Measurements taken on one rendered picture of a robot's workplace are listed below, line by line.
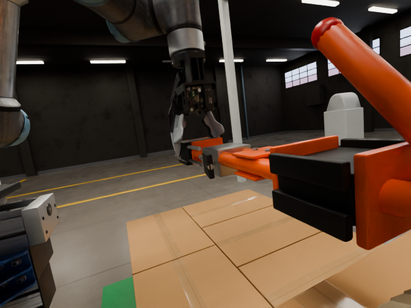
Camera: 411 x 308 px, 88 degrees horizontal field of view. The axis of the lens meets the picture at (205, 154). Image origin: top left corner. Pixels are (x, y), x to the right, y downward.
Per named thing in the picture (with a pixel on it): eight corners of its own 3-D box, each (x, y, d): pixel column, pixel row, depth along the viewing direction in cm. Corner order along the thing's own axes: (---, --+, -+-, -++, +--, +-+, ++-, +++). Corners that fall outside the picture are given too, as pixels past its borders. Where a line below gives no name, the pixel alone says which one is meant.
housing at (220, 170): (255, 170, 36) (252, 143, 35) (218, 178, 33) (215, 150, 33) (234, 164, 42) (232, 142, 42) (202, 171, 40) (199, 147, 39)
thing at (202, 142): (225, 159, 48) (222, 137, 47) (194, 165, 45) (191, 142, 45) (210, 156, 56) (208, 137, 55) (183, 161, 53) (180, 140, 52)
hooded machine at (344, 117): (323, 146, 651) (321, 96, 630) (340, 143, 673) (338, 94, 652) (348, 148, 579) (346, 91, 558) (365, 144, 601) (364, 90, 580)
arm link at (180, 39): (163, 43, 47) (198, 43, 50) (167, 64, 47) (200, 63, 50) (171, 27, 40) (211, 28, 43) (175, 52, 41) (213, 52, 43)
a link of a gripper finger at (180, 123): (170, 155, 42) (181, 110, 42) (164, 153, 48) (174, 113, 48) (185, 159, 43) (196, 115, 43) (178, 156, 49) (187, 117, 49)
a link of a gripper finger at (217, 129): (226, 151, 47) (206, 113, 44) (215, 149, 52) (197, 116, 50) (237, 143, 48) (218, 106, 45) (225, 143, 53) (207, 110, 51)
